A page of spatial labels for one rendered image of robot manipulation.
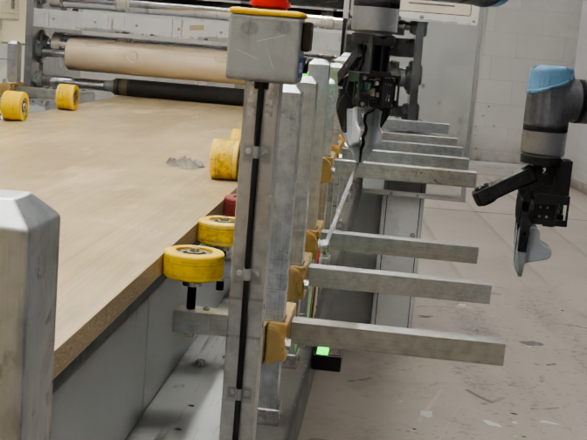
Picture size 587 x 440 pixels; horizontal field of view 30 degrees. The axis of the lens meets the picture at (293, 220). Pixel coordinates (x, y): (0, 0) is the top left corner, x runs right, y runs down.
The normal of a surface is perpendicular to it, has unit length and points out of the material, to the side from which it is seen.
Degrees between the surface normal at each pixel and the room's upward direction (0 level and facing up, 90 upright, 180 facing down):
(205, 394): 0
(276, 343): 90
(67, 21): 90
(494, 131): 90
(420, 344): 90
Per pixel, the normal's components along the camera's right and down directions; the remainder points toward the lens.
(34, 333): 0.99, 0.10
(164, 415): 0.08, -0.98
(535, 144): -0.55, 0.10
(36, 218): 0.76, -0.63
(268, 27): -0.10, 0.16
